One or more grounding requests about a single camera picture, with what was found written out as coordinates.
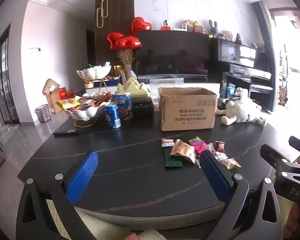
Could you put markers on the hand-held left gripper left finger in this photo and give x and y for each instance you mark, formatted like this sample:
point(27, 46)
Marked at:
point(82, 177)

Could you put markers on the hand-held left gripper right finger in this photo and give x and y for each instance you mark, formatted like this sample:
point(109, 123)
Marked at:
point(215, 177)

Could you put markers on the light green snack packet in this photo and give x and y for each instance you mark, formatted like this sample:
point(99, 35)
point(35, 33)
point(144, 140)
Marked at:
point(195, 139)

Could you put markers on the white red-edged snack packet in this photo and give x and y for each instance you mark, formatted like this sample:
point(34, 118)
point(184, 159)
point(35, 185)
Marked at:
point(168, 142)

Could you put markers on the brown cardboard box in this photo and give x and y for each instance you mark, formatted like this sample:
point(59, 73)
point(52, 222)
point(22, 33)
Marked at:
point(187, 110)

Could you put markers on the person's right hand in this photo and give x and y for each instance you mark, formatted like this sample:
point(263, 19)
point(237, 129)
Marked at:
point(295, 220)

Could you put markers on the white gold-edged candy packet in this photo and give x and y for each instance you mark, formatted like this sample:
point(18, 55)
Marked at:
point(232, 163)

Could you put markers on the small red candy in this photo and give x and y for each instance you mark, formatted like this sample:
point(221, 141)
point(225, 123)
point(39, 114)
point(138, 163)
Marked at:
point(220, 146)

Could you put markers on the pink snack packet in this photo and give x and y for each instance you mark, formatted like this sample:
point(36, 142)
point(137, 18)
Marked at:
point(199, 147)

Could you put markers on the tan snack packet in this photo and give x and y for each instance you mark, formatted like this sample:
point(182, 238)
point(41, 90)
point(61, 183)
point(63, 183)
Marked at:
point(182, 151)

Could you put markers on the dark green snack packet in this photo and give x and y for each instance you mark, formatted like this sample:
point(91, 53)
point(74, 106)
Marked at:
point(172, 162)

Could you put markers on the black remote control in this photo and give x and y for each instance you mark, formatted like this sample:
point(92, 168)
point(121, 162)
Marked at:
point(64, 132)

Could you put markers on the white plush sheep toy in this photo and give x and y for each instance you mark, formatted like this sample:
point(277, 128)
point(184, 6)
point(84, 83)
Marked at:
point(242, 110)

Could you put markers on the piano bench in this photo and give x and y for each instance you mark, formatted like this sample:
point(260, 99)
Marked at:
point(261, 91)

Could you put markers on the white shell-shaped snack bowl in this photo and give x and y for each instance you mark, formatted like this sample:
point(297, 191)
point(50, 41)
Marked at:
point(83, 112)

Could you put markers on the blue soda can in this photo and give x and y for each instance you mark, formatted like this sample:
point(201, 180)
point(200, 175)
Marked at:
point(112, 116)

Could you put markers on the grey waste bin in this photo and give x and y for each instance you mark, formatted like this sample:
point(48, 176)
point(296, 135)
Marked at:
point(43, 113)

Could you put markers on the yellow snack packet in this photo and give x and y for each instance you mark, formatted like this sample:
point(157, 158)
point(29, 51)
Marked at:
point(68, 103)

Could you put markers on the blue snack bag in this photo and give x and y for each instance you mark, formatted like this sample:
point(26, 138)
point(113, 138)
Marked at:
point(123, 105)

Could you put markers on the open cardboard box with packets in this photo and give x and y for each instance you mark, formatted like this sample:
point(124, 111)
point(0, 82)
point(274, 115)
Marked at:
point(53, 97)

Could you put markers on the black gift box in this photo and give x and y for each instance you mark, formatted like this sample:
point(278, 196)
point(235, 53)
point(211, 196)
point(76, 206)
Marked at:
point(142, 107)

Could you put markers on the blue curtain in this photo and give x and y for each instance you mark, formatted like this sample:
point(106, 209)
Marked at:
point(266, 55)

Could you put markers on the black piano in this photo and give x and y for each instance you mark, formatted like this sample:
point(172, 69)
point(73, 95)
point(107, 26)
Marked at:
point(237, 62)

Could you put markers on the gold pyramid box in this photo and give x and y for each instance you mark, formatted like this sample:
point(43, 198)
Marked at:
point(132, 87)

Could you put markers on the clear plastic storage container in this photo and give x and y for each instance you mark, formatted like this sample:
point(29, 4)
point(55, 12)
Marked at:
point(166, 83)

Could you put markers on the glass door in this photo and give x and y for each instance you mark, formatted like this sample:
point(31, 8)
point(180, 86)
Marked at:
point(5, 80)

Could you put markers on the dried flower vase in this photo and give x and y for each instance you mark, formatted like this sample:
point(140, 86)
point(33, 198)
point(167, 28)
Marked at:
point(126, 60)

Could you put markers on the black television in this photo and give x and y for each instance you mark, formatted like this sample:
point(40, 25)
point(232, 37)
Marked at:
point(172, 55)

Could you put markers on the dark rabbit figurine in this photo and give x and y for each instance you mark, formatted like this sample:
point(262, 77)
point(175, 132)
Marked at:
point(213, 27)

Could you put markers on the yellow figurine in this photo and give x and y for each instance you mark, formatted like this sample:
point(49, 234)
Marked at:
point(196, 26)

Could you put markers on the small white camera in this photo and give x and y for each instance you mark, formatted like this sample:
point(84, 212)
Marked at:
point(166, 24)

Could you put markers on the gold wall ornament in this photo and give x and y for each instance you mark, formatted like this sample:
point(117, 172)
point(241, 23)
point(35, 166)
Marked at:
point(103, 12)

